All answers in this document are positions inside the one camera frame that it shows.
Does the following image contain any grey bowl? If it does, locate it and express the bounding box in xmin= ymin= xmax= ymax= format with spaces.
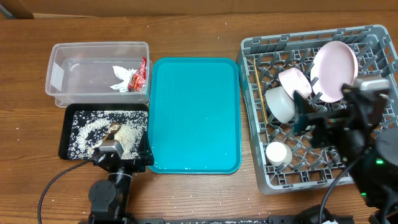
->
xmin=265 ymin=86 xmax=295 ymax=123

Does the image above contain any rice and food waste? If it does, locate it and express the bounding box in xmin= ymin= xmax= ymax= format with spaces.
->
xmin=68 ymin=110 xmax=148 ymax=160

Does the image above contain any wooden chopstick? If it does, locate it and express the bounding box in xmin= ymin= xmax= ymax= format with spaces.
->
xmin=253 ymin=58 xmax=261 ymax=95
xmin=252 ymin=58 xmax=269 ymax=124

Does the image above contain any pink plate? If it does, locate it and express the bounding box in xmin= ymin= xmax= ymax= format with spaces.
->
xmin=310 ymin=41 xmax=358 ymax=103

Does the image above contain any white paper cup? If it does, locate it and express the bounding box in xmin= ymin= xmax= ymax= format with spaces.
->
xmin=266 ymin=142 xmax=293 ymax=167

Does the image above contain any red snack wrapper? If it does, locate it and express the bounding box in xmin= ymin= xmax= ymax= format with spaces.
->
xmin=127 ymin=57 xmax=147 ymax=92

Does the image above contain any white tissue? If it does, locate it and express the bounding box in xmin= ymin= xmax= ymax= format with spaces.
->
xmin=110 ymin=66 xmax=136 ymax=92

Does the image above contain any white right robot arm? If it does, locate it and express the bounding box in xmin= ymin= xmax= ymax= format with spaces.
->
xmin=294 ymin=90 xmax=397 ymax=223

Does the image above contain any black plastic tray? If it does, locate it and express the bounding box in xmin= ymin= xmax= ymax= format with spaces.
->
xmin=58 ymin=103 xmax=149 ymax=160

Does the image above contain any grey plastic dish rack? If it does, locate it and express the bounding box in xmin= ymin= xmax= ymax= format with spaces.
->
xmin=236 ymin=25 xmax=397 ymax=195

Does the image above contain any clear plastic bin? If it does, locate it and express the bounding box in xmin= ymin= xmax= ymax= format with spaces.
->
xmin=45 ymin=41 xmax=152 ymax=108

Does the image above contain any teal plastic tray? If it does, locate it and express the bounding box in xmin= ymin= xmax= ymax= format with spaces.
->
xmin=148 ymin=57 xmax=242 ymax=174

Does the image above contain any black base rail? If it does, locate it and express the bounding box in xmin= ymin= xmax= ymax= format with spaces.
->
xmin=77 ymin=205 xmax=355 ymax=224

